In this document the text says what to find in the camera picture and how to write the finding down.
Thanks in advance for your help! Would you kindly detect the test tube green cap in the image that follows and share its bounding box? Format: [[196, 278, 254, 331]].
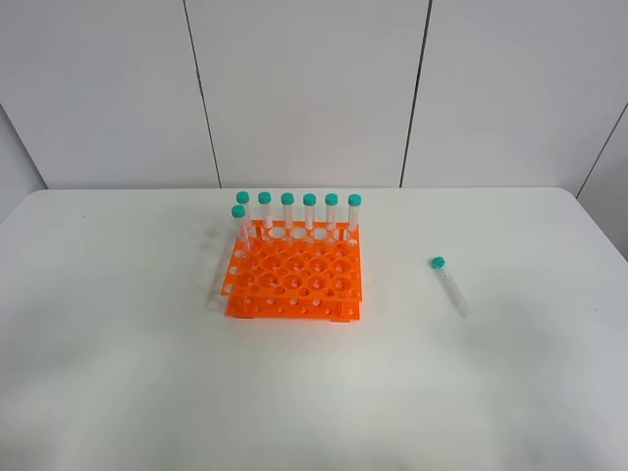
[[430, 256, 469, 318]]

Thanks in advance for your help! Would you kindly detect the orange test tube rack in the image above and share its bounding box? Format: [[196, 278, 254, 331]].
[[221, 220, 362, 322]]

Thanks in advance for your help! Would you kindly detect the front left racked tube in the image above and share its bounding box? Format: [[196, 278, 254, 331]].
[[232, 204, 250, 250]]

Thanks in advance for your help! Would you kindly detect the row tube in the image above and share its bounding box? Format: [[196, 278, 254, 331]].
[[281, 192, 294, 242], [303, 193, 317, 243], [347, 193, 362, 238], [325, 192, 339, 243], [258, 191, 273, 240], [235, 190, 252, 229]]

